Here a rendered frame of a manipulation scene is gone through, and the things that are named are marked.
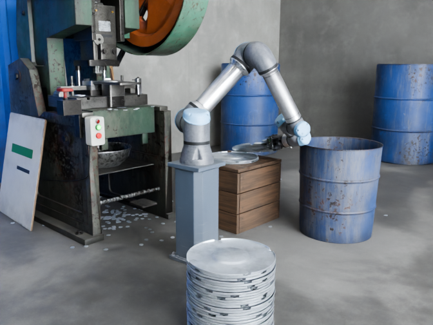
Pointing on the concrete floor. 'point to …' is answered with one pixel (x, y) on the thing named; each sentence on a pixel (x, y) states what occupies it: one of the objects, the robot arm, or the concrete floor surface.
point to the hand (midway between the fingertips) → (266, 144)
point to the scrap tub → (339, 188)
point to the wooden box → (249, 194)
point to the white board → (22, 167)
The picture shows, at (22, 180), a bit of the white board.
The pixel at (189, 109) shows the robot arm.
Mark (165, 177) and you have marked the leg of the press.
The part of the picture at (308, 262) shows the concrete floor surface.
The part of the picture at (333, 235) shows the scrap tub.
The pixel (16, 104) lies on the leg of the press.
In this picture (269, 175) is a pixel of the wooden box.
